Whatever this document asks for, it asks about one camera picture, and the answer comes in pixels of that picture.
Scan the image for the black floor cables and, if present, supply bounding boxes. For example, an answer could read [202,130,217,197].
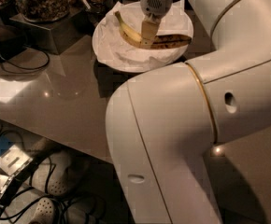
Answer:
[0,119,107,224]

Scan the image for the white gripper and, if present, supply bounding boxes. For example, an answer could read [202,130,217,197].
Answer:
[140,0,173,49]

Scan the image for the dark round device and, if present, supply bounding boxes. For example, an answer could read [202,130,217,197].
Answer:
[0,25,26,62]

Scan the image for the white paper liner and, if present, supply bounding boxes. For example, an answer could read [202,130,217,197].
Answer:
[97,0,186,70]

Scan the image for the white ceramic bowl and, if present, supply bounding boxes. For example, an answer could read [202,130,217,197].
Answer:
[92,0,194,75]

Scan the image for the grey metal stand block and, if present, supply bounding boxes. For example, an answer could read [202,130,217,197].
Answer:
[10,7,93,54]

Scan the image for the white perforated clog shoe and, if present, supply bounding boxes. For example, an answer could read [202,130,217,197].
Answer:
[32,149,92,198]

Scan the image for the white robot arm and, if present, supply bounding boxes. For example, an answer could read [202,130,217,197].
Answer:
[106,0,271,224]

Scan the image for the grey metal box with blue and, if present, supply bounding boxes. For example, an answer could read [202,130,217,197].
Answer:
[0,136,32,200]

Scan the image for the black cable on table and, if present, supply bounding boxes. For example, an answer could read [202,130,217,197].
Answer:
[0,37,51,75]

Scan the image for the yellow spotted banana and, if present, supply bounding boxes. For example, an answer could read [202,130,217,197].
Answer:
[114,11,192,49]

